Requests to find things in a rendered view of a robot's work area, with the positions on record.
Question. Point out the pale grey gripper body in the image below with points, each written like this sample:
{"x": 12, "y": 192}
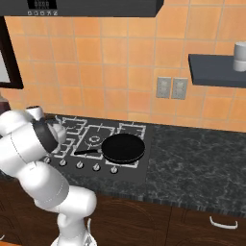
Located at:
{"x": 59, "y": 134}

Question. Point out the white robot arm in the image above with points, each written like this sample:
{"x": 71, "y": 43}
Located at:
{"x": 38, "y": 182}

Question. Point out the silver hob knob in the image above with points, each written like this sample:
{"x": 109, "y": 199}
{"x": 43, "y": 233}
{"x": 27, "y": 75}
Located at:
{"x": 79, "y": 165}
{"x": 63, "y": 162}
{"x": 47, "y": 159}
{"x": 96, "y": 167}
{"x": 114, "y": 170}

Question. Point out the dark brown object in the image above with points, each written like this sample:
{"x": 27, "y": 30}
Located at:
{"x": 4, "y": 104}

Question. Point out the black frying pan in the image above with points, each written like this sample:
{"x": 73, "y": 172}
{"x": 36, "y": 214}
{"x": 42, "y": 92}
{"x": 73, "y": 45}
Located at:
{"x": 123, "y": 148}

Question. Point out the black gas hob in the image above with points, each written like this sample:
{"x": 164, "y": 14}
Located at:
{"x": 134, "y": 174}

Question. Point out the dark wood cupboard door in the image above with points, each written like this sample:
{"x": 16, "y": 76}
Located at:
{"x": 19, "y": 214}
{"x": 198, "y": 229}
{"x": 128, "y": 224}

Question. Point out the black range hood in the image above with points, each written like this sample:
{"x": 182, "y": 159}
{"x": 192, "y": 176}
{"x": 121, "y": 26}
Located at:
{"x": 96, "y": 8}

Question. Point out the white and grey canister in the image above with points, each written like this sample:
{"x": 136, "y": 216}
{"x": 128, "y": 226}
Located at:
{"x": 240, "y": 56}

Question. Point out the dark framed wall cabinet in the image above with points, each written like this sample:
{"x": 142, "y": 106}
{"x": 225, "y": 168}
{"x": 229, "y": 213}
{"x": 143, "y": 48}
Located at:
{"x": 11, "y": 57}

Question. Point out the grey wall socket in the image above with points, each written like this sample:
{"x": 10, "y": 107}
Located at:
{"x": 163, "y": 87}
{"x": 179, "y": 88}

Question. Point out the dark grey wall shelf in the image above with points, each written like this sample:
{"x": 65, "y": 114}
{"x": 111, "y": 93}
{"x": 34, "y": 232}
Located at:
{"x": 214, "y": 70}

